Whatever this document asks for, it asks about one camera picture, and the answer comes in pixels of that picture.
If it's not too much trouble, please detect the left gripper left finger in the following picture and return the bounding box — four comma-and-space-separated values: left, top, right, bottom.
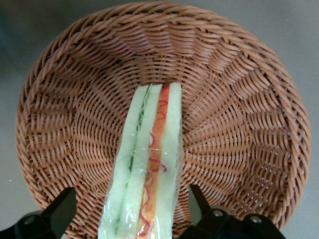
0, 186, 77, 239

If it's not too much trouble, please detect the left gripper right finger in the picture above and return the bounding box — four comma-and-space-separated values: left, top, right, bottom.
179, 184, 287, 239

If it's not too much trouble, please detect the triangle sandwich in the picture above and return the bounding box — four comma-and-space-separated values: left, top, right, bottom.
98, 82, 184, 239

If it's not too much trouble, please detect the round brown wicker basket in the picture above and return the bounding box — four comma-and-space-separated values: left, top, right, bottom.
14, 1, 312, 239

